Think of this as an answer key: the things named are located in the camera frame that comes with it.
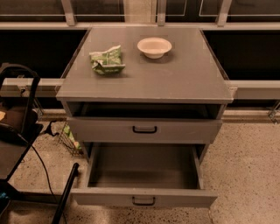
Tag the wire basket with green item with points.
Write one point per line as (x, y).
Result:
(66, 138)

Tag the grey drawer cabinet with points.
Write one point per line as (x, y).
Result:
(187, 74)

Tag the grey drawer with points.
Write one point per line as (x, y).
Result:
(154, 123)
(144, 175)

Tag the grey top drawer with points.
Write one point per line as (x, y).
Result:
(154, 123)

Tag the metal floor bracket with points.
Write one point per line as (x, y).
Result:
(273, 112)

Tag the white bowl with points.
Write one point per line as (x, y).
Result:
(154, 48)

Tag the green crumpled snack bag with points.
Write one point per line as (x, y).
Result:
(107, 62)

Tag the black floor pole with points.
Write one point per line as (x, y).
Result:
(63, 198)

